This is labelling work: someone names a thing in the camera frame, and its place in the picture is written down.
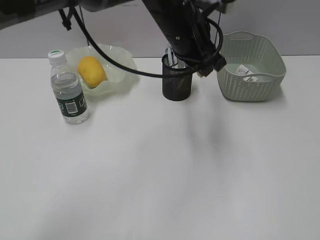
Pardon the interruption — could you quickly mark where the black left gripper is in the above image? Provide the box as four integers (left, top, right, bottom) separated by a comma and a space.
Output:
164, 24, 227, 77

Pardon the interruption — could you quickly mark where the blue and white pen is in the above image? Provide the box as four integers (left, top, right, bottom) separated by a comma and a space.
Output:
165, 45, 175, 67

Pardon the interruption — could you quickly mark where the white waste paper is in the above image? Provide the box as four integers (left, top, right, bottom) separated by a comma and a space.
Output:
235, 65, 259, 82

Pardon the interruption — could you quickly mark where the yellow mango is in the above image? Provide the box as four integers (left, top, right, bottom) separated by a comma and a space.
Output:
77, 56, 107, 88

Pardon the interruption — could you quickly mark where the clear water bottle green label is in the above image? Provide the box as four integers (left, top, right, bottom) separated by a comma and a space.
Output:
47, 49, 90, 125

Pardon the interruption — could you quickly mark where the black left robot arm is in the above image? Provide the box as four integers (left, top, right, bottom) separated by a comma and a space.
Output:
0, 0, 232, 76

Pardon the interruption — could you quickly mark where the black mesh pen holder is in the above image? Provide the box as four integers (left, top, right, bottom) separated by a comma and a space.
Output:
161, 54, 193, 102

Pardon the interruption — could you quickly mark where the pale green woven basket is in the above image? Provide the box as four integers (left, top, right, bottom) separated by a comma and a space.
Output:
216, 31, 287, 102

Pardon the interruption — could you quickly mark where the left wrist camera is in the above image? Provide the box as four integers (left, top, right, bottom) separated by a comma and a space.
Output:
213, 0, 236, 14

